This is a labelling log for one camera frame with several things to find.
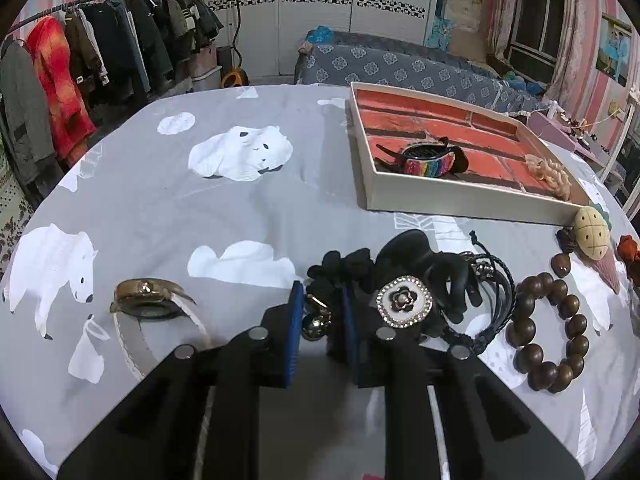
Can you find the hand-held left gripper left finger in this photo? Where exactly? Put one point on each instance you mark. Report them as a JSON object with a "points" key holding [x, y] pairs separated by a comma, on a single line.
{"points": [[296, 325]]}

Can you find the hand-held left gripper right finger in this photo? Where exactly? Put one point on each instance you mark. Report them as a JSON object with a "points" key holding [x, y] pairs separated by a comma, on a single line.
{"points": [[351, 340]]}

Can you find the black scrunchie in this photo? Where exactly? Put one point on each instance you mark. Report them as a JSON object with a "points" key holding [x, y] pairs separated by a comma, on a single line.
{"points": [[345, 265]]}

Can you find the white tray with red lining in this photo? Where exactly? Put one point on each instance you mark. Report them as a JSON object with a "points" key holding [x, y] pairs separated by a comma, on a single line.
{"points": [[425, 110]]}

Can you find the ice cream plush hair clip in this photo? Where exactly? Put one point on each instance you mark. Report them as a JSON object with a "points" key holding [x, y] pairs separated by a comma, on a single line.
{"points": [[592, 232]]}

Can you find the orange scrunchie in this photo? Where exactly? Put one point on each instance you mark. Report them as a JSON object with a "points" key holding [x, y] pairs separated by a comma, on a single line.
{"points": [[629, 250]]}

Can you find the grey polar bear tablecloth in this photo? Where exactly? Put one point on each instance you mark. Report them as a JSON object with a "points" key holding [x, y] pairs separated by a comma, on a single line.
{"points": [[200, 200]]}

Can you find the garment steamer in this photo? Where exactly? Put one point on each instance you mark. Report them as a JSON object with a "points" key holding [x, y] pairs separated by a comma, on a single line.
{"points": [[235, 77]]}

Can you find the plastic storage box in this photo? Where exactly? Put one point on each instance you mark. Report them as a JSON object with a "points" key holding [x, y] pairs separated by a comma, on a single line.
{"points": [[206, 72]]}

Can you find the bed with blue patterned cover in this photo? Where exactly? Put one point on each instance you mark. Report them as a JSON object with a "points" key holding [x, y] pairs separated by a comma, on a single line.
{"points": [[400, 67]]}

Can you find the teal cloth bundle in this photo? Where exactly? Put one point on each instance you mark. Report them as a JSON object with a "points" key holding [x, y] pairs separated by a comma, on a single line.
{"points": [[320, 36]]}

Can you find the white wardrobe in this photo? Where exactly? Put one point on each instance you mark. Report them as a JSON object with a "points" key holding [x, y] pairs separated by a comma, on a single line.
{"points": [[315, 35]]}

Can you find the pink cabinet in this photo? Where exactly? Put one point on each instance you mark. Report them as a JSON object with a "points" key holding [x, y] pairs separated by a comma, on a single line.
{"points": [[555, 130]]}

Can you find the blue hanging cloth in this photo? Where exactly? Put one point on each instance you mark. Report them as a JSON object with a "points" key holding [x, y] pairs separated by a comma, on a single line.
{"points": [[442, 25]]}

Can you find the row of hanging clothes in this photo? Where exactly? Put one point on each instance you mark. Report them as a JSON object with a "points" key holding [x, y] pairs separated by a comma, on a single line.
{"points": [[125, 45]]}

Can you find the pink curtain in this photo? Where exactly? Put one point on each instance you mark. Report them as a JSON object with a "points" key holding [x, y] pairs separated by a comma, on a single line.
{"points": [[575, 35], [504, 10]]}

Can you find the dark window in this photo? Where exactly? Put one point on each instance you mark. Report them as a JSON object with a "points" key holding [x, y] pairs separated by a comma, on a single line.
{"points": [[535, 25]]}

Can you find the wall poster with blue dress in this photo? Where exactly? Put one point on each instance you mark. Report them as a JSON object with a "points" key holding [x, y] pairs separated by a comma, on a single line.
{"points": [[615, 50]]}

